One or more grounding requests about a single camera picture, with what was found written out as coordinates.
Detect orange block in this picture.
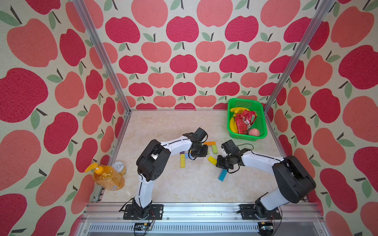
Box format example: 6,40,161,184
203,142,216,146

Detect yellow block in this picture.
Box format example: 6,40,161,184
208,156,217,166

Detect green block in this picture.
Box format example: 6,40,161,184
212,145,218,154

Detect yellow-green long block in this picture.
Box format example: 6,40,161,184
180,154,186,168

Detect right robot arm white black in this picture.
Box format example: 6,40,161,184
216,148,316,220

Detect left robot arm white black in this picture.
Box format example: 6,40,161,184
132,133,208,218

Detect cyan long block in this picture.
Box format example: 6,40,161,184
218,169,228,182

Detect peach fruit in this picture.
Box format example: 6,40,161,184
248,128,260,137

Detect bananas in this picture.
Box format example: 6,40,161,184
229,107,257,135

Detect red snack bag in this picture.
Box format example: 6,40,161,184
234,109,258,135

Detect green plastic basket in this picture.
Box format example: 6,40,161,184
227,98,267,141

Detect orange soap bottle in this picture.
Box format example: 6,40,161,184
85,163,125,191

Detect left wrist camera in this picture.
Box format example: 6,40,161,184
194,127,208,143

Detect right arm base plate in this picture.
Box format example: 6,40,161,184
236,204,282,221

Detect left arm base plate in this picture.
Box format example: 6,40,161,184
123,204,164,220

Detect aluminium front rail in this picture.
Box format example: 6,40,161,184
72,203,331,236

